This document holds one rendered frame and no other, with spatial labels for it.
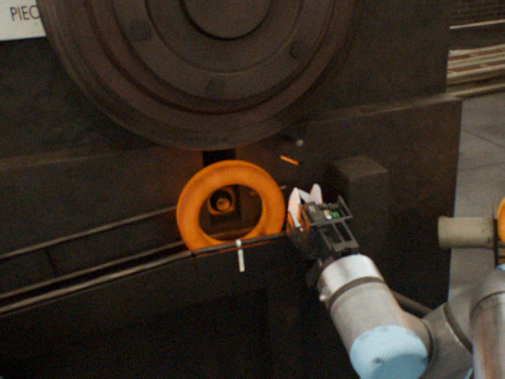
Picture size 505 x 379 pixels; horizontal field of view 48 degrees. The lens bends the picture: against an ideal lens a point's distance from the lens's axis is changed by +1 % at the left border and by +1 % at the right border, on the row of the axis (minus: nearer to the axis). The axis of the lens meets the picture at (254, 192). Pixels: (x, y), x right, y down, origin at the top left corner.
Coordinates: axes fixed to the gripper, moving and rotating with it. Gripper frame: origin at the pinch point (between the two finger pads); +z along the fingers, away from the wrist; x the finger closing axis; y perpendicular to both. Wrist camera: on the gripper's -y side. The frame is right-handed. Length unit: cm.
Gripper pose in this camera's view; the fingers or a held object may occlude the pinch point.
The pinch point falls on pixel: (297, 198)
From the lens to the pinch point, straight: 99.2
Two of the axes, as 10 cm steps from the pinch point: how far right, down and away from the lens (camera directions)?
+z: -2.8, -6.3, 7.3
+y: 0.1, -7.6, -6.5
